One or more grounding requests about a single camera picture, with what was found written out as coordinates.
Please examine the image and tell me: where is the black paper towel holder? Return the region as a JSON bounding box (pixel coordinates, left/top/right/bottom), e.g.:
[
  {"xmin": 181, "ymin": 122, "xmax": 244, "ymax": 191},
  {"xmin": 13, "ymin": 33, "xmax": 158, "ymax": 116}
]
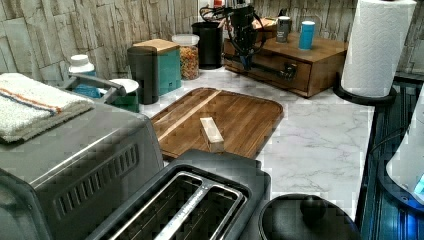
[{"xmin": 333, "ymin": 73, "xmax": 397, "ymax": 107}]

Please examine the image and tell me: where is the glass jar with white lid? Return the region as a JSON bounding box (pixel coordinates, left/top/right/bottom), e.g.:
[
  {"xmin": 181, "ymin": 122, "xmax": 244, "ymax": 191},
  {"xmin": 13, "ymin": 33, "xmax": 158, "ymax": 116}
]
[{"xmin": 172, "ymin": 34, "xmax": 200, "ymax": 80}]

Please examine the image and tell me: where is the black round pot lid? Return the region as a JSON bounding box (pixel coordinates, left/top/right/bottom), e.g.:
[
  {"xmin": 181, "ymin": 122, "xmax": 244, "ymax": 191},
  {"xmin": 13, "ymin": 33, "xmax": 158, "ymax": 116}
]
[{"xmin": 258, "ymin": 194, "xmax": 361, "ymax": 240}]

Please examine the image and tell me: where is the white paper towel roll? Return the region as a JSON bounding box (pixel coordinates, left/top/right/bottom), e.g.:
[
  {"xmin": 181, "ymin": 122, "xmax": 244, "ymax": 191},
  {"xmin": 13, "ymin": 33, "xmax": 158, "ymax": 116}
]
[{"xmin": 341, "ymin": 0, "xmax": 417, "ymax": 98}]

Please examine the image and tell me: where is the green container with white lid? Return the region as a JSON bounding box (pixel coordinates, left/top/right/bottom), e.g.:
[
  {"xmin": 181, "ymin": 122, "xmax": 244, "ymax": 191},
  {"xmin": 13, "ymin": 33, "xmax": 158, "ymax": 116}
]
[{"xmin": 112, "ymin": 79, "xmax": 139, "ymax": 113}]

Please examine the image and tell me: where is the teal canister with wooden lid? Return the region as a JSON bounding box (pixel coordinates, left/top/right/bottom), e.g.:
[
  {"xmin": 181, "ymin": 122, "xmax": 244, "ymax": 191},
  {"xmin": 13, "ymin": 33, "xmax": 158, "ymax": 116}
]
[{"xmin": 135, "ymin": 39, "xmax": 181, "ymax": 96}]

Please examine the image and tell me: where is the wooden cutting board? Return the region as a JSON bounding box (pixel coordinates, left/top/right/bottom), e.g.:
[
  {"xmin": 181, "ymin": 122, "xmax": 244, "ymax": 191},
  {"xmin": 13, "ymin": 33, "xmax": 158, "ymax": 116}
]
[{"xmin": 152, "ymin": 88, "xmax": 284, "ymax": 159}]

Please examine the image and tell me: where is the blue cylindrical shaker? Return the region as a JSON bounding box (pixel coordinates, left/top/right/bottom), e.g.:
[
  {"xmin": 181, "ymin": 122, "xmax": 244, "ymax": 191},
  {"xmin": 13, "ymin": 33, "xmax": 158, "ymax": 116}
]
[{"xmin": 298, "ymin": 21, "xmax": 315, "ymax": 50}]

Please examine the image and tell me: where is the small wooden box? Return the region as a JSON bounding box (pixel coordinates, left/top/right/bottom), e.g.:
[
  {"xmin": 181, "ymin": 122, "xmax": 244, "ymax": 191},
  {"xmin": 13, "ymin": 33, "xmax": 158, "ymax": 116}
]
[{"xmin": 253, "ymin": 18, "xmax": 277, "ymax": 42}]

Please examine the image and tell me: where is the stainless steel toaster oven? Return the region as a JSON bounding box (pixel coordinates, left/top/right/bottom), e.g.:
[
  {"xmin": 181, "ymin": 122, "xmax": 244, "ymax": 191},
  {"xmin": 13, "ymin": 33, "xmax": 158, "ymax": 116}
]
[{"xmin": 0, "ymin": 73, "xmax": 165, "ymax": 240}]

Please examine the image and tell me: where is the wooden drawer with black handle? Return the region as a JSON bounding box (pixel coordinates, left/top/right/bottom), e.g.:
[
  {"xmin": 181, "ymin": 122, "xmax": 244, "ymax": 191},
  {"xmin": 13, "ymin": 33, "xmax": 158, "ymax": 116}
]
[{"xmin": 223, "ymin": 40, "xmax": 312, "ymax": 96}]

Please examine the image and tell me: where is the striped white folded towel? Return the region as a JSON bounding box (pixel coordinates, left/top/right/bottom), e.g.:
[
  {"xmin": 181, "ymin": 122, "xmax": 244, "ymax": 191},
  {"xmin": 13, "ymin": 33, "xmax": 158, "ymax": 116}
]
[{"xmin": 0, "ymin": 73, "xmax": 94, "ymax": 143}]

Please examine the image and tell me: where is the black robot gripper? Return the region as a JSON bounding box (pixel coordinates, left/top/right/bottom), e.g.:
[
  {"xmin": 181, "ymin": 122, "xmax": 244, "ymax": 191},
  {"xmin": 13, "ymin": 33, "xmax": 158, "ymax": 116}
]
[{"xmin": 230, "ymin": 4, "xmax": 257, "ymax": 71}]

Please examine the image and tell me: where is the black utensil holder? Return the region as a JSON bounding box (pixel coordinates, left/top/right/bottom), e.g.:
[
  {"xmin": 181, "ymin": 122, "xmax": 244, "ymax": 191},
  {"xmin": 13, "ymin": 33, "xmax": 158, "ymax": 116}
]
[{"xmin": 192, "ymin": 22, "xmax": 223, "ymax": 70}]

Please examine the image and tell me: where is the white bottle with blue label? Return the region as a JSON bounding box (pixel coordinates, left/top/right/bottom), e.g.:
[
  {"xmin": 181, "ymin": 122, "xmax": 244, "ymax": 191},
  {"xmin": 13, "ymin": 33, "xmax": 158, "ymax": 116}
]
[{"xmin": 68, "ymin": 54, "xmax": 101, "ymax": 98}]

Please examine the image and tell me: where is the small wooden block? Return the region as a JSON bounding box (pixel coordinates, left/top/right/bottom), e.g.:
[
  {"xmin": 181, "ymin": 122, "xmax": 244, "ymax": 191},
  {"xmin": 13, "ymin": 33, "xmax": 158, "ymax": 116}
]
[{"xmin": 200, "ymin": 117, "xmax": 224, "ymax": 153}]

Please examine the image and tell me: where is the dark grey cylindrical shaker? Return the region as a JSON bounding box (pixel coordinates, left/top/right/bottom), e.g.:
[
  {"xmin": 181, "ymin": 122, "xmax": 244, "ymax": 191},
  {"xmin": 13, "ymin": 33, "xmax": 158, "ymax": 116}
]
[{"xmin": 276, "ymin": 16, "xmax": 291, "ymax": 43}]

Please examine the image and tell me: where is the wooden drawer cabinet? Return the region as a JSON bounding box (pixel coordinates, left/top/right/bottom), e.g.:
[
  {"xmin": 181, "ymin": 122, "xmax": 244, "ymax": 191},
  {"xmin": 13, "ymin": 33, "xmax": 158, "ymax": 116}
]
[{"xmin": 222, "ymin": 32, "xmax": 349, "ymax": 98}]

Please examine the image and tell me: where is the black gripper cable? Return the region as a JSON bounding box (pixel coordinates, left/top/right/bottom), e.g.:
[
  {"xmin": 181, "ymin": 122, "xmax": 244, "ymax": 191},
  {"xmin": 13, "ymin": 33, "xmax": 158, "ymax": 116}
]
[{"xmin": 199, "ymin": 5, "xmax": 268, "ymax": 54}]

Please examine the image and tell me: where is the black two-slot toaster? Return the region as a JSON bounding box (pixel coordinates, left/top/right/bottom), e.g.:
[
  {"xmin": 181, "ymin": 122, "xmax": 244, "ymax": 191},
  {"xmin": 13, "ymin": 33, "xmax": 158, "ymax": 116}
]
[{"xmin": 85, "ymin": 150, "xmax": 271, "ymax": 240}]

